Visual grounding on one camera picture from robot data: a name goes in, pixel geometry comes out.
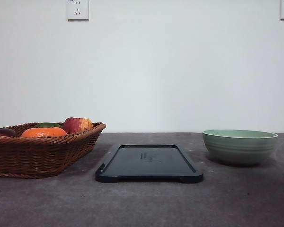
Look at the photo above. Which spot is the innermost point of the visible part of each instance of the light green bowl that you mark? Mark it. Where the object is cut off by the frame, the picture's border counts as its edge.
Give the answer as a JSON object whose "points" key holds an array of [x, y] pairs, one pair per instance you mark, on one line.
{"points": [[239, 146]]}

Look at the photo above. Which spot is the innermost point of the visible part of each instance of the brown wicker basket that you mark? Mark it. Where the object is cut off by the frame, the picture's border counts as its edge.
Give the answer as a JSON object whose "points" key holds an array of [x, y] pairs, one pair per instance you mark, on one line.
{"points": [[45, 149]]}

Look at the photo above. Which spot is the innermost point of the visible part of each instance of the dark green rectangular tray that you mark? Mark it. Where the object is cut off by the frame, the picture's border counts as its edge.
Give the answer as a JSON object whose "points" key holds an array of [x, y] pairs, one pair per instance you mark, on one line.
{"points": [[148, 163]]}

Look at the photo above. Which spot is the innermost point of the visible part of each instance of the red yellow apple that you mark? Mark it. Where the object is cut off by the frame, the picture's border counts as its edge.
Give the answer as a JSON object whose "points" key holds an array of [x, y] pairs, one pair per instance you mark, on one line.
{"points": [[77, 124]]}

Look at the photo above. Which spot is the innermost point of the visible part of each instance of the orange fruit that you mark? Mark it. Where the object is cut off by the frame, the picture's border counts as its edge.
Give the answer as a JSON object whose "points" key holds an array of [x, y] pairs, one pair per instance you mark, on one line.
{"points": [[44, 132]]}

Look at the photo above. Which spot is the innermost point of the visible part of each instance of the green fruit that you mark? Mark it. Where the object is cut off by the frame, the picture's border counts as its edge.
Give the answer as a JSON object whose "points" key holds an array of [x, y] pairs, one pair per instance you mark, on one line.
{"points": [[47, 125]]}

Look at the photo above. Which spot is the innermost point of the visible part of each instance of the dark purple fruit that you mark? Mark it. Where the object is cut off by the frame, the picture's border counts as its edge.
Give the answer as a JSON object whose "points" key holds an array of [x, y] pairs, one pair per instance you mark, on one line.
{"points": [[7, 132]]}

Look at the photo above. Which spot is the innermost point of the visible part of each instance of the white wall socket left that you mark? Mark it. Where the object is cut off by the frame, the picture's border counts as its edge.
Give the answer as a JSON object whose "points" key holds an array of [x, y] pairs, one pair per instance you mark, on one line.
{"points": [[77, 10]]}

